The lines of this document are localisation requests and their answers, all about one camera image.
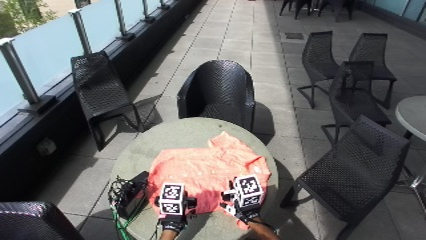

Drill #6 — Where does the person's right hand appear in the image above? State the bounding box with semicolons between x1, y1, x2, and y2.
220;180;264;224

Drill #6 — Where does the person's left hand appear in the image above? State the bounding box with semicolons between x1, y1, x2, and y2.
153;195;199;233

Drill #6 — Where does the white marker cube on right glove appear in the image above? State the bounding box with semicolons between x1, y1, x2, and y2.
233;174;265;208

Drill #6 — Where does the white marker cube on glove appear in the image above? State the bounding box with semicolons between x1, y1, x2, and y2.
159;182;187;216
233;174;265;208

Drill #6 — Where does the white marker cube on left glove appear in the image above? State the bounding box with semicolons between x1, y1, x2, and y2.
159;182;187;216

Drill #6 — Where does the black electronics box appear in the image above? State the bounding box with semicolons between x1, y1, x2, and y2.
108;170;151;219

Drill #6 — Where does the orange shirt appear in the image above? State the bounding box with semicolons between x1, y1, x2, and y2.
147;130;273;231

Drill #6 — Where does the black perforated chair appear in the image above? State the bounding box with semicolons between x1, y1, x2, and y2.
296;30;341;110
278;115;412;240
348;32;398;111
69;50;145;153
278;0;314;20
320;60;393;145
316;0;357;22

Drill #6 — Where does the black wicker armchair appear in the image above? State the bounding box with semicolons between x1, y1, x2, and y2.
176;59;257;133
0;201;87;240

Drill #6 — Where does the round grey side table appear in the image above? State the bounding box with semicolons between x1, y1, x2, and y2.
394;95;426;214

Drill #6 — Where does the frosted glass railing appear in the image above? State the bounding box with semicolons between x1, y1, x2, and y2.
0;0;179;126

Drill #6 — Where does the green cable bundle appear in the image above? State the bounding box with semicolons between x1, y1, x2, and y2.
108;176;149;240

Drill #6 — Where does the metal railing post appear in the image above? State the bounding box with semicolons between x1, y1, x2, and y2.
141;0;157;24
68;8;93;56
113;0;136;42
0;37;59;115

